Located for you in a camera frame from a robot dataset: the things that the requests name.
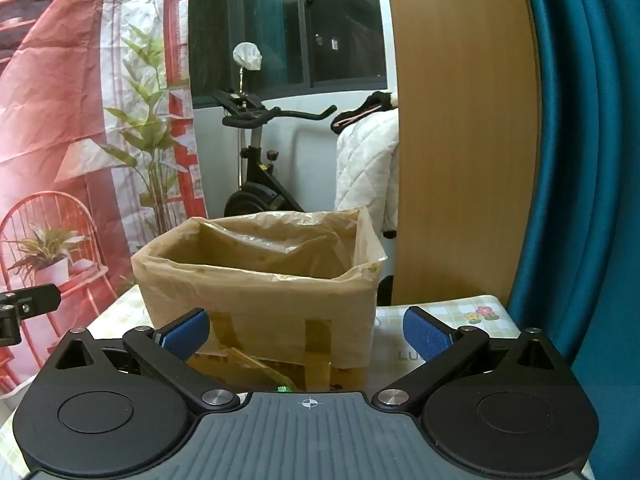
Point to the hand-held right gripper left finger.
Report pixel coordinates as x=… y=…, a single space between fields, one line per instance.
x=187 y=331

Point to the teal curtain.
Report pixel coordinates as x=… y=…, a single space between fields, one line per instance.
x=590 y=160

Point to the white quilted blanket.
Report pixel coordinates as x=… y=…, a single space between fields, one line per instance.
x=367 y=170

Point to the wooden panel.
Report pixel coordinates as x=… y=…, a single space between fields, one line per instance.
x=460 y=135

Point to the red printed backdrop cloth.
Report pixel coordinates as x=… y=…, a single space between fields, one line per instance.
x=65 y=110

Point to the brown cardboard box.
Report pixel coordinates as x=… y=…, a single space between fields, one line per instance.
x=345 y=379

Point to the dark clothing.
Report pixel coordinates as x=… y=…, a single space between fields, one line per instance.
x=372 y=102

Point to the translucent plastic bag liner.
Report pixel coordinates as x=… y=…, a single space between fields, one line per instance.
x=260 y=300

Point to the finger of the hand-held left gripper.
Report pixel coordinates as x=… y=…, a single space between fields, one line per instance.
x=35 y=299

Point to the white cloth cover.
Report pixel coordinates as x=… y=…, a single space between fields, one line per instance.
x=248 y=55

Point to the yellow translucent plastic strip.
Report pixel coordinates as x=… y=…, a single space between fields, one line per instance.
x=260 y=367

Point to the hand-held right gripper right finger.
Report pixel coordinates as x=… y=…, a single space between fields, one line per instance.
x=425 y=335

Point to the black exercise bike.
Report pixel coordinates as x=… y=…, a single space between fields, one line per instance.
x=255 y=185

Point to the green checked tablecloth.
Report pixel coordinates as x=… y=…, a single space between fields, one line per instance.
x=465 y=307

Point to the dark window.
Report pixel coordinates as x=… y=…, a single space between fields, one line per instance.
x=280 y=20

